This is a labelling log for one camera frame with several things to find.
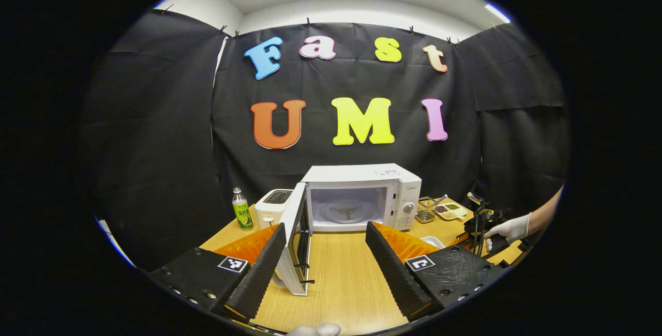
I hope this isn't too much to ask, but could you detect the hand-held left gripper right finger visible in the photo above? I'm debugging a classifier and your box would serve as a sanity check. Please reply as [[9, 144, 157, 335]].
[[365, 221, 510, 322]]

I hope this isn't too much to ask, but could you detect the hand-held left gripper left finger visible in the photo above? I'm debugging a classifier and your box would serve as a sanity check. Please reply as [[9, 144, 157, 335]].
[[149, 223, 287, 321]]

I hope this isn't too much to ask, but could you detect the white microwave oven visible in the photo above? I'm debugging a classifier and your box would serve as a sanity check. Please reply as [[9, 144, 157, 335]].
[[274, 163, 422, 296]]

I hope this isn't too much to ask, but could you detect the white divided condiment dish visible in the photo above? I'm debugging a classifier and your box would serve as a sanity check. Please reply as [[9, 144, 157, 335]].
[[434, 202, 469, 221]]

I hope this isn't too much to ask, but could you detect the green label drink bottle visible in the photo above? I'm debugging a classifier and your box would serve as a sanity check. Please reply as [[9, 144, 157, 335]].
[[232, 187, 254, 231]]

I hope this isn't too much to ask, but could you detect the white toaster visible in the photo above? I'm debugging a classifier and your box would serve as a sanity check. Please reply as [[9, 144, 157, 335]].
[[254, 189, 294, 230]]

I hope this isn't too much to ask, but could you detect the black backdrop cloth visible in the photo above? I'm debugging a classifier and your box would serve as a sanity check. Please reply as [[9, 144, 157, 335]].
[[80, 9, 572, 272]]

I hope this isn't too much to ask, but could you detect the ceiling light panel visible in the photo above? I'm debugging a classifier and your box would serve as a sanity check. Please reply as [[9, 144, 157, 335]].
[[485, 4, 511, 24]]

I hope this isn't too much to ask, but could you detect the metal wire basket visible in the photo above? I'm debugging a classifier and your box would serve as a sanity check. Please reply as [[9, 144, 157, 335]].
[[415, 196, 438, 224]]

